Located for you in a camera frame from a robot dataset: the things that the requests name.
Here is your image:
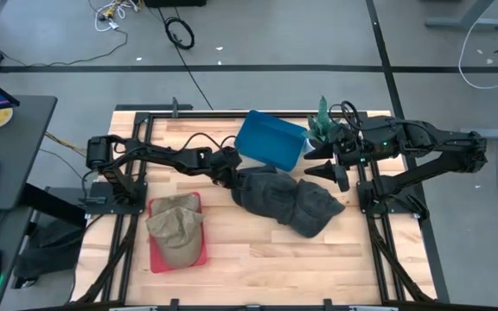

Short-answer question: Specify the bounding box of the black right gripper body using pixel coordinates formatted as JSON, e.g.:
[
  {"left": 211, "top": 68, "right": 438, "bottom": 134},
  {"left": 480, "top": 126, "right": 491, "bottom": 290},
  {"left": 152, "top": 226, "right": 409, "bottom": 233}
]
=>
[{"left": 330, "top": 123, "right": 365, "bottom": 194}]

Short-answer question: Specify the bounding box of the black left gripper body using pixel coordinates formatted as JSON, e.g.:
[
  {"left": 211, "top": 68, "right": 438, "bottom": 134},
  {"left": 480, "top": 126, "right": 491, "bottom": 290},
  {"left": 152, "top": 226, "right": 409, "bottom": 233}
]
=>
[{"left": 208, "top": 146, "right": 244, "bottom": 179}]

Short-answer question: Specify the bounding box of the dark grey baseball cap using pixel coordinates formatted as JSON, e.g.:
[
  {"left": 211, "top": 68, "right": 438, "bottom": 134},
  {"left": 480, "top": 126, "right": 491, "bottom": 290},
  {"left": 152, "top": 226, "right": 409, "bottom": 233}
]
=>
[
  {"left": 230, "top": 163, "right": 302, "bottom": 225},
  {"left": 290, "top": 178, "right": 346, "bottom": 238}
]

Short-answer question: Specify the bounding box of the tan baseball cap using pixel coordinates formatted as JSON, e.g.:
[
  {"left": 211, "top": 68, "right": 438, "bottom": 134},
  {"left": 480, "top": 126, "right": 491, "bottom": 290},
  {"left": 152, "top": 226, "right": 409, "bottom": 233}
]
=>
[
  {"left": 144, "top": 206, "right": 207, "bottom": 269},
  {"left": 150, "top": 193, "right": 201, "bottom": 217}
]

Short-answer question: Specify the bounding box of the green succulent in white pot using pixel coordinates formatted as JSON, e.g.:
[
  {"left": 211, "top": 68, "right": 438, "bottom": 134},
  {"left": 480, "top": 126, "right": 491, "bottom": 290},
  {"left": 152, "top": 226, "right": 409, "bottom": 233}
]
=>
[{"left": 303, "top": 95, "right": 341, "bottom": 152}]

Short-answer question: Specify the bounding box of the blue plastic bin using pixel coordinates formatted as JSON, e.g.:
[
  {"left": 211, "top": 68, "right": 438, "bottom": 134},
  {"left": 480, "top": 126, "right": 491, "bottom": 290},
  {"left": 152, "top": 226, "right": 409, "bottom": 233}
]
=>
[{"left": 234, "top": 110, "right": 309, "bottom": 173}]

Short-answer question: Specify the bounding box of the black flat crossbar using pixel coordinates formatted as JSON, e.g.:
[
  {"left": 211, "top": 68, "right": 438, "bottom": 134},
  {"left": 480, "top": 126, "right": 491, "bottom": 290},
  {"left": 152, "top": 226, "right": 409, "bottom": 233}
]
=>
[{"left": 114, "top": 103, "right": 194, "bottom": 112}]

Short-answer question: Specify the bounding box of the red plastic bin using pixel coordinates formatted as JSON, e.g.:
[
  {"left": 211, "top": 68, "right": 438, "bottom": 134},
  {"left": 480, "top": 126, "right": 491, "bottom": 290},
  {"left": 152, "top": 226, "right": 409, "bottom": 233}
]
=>
[{"left": 148, "top": 192, "right": 209, "bottom": 274}]

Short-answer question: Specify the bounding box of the black box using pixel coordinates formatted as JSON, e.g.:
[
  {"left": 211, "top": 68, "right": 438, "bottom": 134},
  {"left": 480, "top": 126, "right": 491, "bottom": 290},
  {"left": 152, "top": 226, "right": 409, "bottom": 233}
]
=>
[{"left": 144, "top": 0, "right": 208, "bottom": 8}]

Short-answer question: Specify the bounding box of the black bag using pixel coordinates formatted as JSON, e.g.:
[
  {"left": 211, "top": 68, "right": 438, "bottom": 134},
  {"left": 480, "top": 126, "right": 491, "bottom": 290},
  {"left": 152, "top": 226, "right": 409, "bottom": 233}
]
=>
[{"left": 13, "top": 218, "right": 88, "bottom": 286}]

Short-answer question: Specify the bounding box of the black side desk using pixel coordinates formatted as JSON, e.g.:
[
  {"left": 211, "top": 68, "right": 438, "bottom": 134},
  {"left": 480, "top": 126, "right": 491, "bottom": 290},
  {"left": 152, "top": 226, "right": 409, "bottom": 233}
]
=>
[{"left": 0, "top": 94, "right": 88, "bottom": 311}]

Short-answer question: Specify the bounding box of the black aluminium table frame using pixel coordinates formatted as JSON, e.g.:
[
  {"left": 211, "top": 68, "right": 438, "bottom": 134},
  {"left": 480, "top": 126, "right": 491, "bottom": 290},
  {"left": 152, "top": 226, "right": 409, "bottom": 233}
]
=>
[{"left": 73, "top": 110, "right": 438, "bottom": 306}]

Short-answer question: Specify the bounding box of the coiled black floor cable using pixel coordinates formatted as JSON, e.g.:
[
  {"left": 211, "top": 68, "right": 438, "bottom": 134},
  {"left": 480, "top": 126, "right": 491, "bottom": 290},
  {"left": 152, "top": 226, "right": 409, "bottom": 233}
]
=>
[{"left": 157, "top": 6, "right": 215, "bottom": 111}]

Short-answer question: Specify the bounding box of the white floor cable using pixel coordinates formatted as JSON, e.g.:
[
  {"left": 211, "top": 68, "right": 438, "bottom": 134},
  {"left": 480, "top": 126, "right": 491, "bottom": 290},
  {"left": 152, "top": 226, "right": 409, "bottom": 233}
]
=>
[{"left": 458, "top": 16, "right": 498, "bottom": 91}]

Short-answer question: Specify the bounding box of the yellow wire bundle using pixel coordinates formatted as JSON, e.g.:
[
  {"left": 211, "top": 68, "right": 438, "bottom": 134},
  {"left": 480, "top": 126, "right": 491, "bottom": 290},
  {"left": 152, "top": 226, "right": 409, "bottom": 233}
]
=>
[{"left": 43, "top": 131, "right": 90, "bottom": 159}]

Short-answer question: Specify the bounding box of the thin black floor cable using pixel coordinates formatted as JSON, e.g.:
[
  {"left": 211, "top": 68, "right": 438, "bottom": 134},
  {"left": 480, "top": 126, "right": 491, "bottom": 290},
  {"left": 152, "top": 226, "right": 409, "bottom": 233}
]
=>
[{"left": 0, "top": 19, "right": 129, "bottom": 79}]

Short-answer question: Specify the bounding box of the white and yellow cable bundle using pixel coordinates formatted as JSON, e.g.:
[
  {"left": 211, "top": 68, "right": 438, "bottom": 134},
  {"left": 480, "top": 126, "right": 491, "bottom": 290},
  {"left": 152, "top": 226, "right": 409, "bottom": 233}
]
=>
[{"left": 87, "top": 0, "right": 140, "bottom": 34}]

